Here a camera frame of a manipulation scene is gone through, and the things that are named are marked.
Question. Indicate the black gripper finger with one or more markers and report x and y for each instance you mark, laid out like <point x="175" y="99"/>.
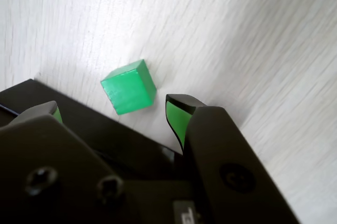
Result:
<point x="218" y="150"/>
<point x="47" y="171"/>

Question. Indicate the green wooden cube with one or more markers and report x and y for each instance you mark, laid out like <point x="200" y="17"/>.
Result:
<point x="129" y="89"/>

